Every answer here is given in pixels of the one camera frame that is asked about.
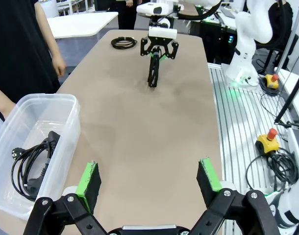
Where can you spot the black office chair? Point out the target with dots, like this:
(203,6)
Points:
(284,29)

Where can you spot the person's right forearm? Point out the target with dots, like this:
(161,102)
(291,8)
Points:
(2,100)

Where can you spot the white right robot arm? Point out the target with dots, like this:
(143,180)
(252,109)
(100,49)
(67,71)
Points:
(245,36)

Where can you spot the person's left forearm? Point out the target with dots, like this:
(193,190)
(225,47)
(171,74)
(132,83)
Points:
(47,31)

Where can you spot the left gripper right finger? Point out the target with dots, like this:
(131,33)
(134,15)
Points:
(208,186)

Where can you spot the person in dark trousers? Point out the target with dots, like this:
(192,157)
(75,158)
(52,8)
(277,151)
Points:
(126,14)

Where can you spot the white table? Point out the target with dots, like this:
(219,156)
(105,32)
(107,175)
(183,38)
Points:
(78,23)

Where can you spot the person in black T-shirt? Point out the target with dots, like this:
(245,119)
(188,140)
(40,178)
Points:
(17,49)

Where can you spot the clear plastic storage bin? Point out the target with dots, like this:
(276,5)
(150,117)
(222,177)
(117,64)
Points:
(66,137)

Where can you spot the person's left hand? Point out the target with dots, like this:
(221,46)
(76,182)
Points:
(59,66)

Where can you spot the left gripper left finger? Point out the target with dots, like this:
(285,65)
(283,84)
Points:
(88,186)

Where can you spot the black control box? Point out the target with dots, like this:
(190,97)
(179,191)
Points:
(213,39)

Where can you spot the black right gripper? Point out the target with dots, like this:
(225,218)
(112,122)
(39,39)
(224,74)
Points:
(161,42)

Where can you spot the yellow emergency stop button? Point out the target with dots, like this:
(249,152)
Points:
(268,142)
(272,82)

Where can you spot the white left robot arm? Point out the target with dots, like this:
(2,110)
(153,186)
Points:
(291,205)

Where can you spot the ribbed aluminium base plate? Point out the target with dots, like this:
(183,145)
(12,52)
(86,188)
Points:
(228,117)

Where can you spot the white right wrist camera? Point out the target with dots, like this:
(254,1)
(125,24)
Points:
(163,32)

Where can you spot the black stand pole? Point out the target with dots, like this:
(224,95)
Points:
(290,93)

